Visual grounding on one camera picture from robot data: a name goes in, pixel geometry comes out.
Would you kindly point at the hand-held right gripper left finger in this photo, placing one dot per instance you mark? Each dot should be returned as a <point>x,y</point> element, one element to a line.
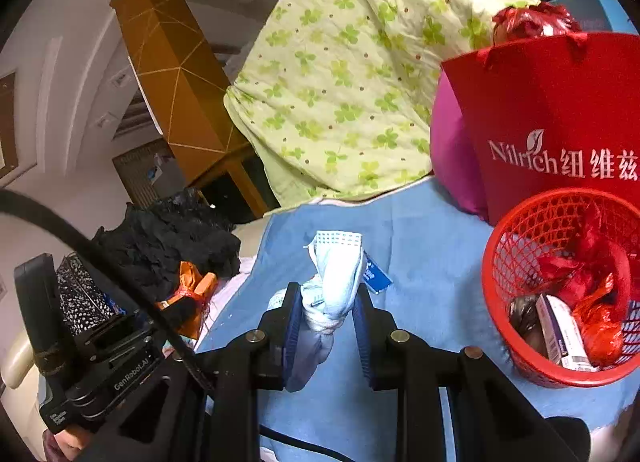
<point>292,337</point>

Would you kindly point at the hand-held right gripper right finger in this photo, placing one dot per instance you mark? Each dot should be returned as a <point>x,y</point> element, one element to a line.
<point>362,337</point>

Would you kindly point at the light blue cloth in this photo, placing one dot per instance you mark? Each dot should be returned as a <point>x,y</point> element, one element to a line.
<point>335,287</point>

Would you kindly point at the red mesh plastic basket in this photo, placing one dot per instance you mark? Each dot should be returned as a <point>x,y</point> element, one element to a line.
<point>505,262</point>

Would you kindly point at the large black plastic bag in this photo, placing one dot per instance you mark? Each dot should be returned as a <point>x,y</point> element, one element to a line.
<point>525,317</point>

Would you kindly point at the small medicine box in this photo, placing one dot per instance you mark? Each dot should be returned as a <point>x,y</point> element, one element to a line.
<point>565,337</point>

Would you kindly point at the long red plastic bag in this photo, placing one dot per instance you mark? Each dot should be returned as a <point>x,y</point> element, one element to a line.
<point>600,252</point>

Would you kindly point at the person's left hand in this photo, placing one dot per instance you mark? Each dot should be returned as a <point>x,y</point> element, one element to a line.
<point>67,447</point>

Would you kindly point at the black white floral cloth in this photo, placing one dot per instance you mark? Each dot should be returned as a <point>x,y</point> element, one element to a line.
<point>82,292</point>

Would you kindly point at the blue towel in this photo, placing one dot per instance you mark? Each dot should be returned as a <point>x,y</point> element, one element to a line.
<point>425,262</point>

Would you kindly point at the orange cloth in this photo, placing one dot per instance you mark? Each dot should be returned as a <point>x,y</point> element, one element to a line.
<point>192,292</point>

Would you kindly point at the black clothing pile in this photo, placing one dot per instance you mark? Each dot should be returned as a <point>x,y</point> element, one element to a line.
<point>175,242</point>

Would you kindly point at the pink pillow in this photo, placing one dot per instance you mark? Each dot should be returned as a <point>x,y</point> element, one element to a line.
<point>452,152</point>

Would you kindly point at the brown door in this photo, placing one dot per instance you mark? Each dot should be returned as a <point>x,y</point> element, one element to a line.
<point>135,177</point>

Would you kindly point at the ceiling air vent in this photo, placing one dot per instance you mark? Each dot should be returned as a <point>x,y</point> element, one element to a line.
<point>135,117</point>

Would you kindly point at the green floral quilt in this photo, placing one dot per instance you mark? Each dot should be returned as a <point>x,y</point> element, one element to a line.
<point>350,67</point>

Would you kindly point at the red paper shopping bag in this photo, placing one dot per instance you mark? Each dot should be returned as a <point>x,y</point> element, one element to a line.
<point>540,102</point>

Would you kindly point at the orange wooden wardrobe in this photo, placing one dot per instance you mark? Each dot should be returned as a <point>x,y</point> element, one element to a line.
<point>165,67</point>

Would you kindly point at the red plastic bag with contents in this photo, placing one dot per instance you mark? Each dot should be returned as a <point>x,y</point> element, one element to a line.
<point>530,22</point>

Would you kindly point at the light blue cardboard box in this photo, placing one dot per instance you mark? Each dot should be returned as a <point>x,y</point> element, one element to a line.
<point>600,7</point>

